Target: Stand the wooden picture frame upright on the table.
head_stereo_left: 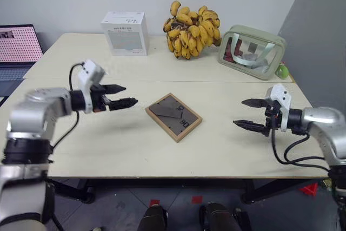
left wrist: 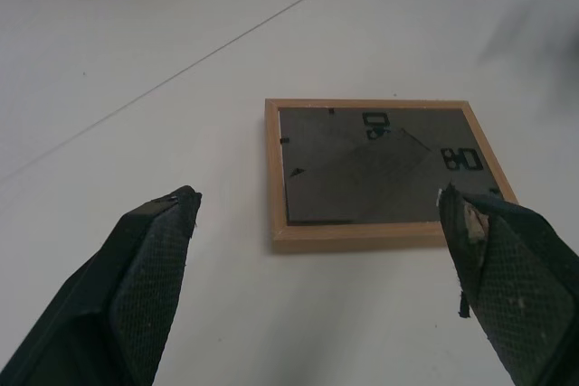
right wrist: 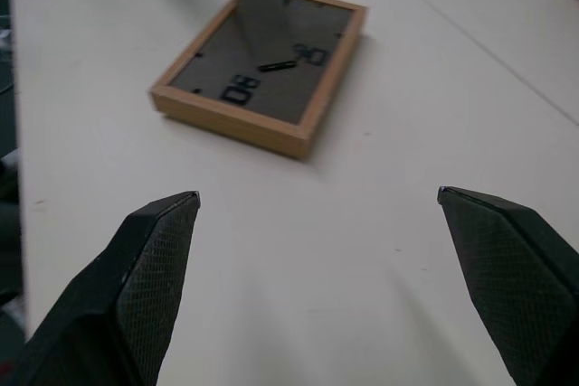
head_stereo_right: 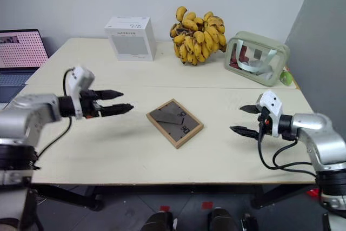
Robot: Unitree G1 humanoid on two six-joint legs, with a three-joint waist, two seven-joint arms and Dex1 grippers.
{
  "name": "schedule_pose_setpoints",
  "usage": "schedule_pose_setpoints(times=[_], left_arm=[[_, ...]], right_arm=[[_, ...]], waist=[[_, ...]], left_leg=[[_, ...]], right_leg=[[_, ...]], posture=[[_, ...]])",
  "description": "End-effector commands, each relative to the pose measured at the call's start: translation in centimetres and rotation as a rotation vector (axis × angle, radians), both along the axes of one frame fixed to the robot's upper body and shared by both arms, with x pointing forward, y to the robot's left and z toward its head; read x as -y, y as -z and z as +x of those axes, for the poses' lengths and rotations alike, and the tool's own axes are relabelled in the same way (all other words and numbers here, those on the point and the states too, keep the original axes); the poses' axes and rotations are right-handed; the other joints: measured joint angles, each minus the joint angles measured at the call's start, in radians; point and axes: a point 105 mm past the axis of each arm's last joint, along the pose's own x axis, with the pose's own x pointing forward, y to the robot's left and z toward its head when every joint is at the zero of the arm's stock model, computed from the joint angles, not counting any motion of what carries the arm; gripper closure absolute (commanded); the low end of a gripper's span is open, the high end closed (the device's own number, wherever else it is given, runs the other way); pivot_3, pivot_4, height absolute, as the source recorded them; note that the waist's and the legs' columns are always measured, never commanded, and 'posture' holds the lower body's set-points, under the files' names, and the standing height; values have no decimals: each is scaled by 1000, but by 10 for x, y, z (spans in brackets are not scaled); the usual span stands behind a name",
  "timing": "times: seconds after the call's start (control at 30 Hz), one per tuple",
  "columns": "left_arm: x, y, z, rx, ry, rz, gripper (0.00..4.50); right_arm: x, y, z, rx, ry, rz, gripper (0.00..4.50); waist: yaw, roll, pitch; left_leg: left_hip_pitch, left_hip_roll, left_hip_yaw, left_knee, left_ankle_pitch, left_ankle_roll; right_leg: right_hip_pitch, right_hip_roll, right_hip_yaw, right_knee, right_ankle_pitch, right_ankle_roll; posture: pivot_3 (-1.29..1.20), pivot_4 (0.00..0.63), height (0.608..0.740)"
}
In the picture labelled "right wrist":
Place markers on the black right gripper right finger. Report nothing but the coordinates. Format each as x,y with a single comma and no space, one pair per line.
520,277

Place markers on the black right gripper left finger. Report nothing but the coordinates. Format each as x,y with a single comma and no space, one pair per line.
117,295

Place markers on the wooden framed square clock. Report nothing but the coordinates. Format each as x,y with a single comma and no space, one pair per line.
262,69

